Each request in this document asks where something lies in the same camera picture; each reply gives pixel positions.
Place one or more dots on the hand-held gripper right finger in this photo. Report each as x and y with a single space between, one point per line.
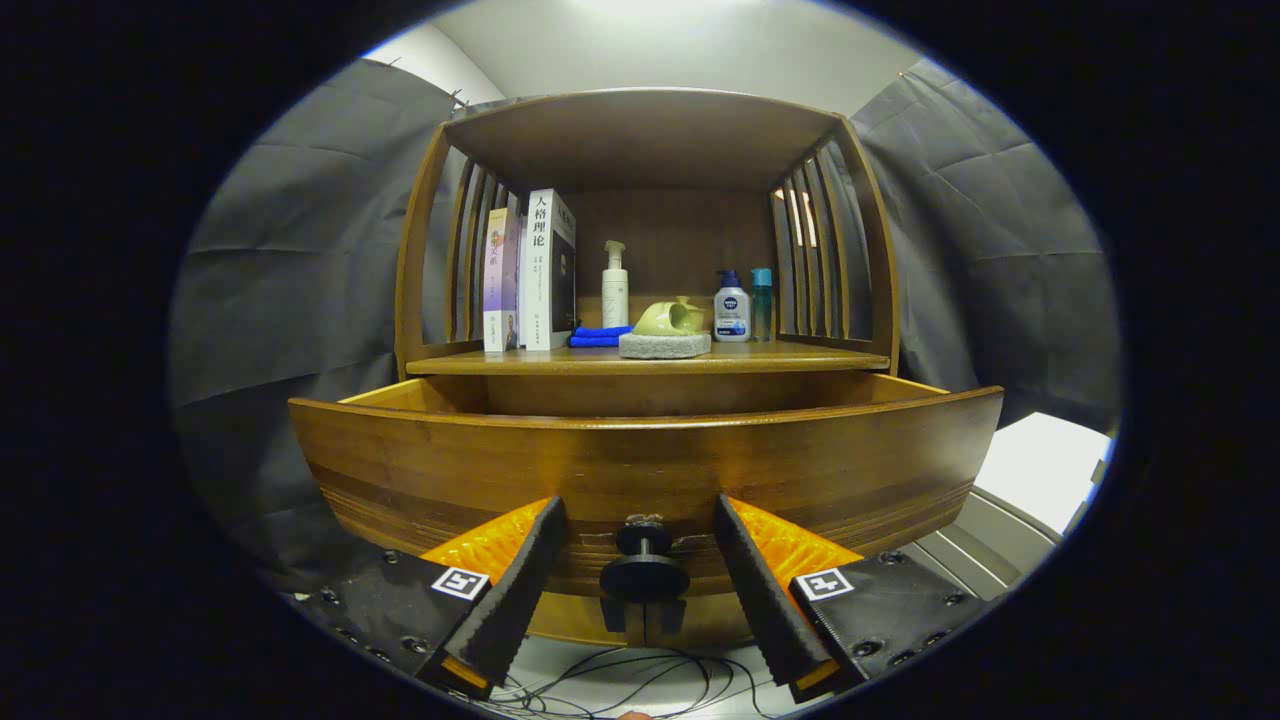
760 600

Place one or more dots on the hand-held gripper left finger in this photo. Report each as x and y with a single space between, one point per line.
525 590

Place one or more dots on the black drawer knob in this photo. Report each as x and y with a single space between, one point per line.
644 580

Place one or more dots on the green ornament with grey base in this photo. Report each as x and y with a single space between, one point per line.
665 320

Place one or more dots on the wooden countertop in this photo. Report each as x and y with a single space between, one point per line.
780 357

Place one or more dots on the wooden cabinet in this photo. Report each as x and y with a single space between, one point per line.
640 130

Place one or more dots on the blue folded cloth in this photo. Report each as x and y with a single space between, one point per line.
595 337

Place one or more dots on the white bottle with blue pump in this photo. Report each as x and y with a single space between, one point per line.
731 315

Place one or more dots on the teal bottle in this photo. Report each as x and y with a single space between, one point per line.
761 300

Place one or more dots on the thick white book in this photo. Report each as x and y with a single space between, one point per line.
540 280

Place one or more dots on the purple book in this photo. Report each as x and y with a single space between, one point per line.
498 280

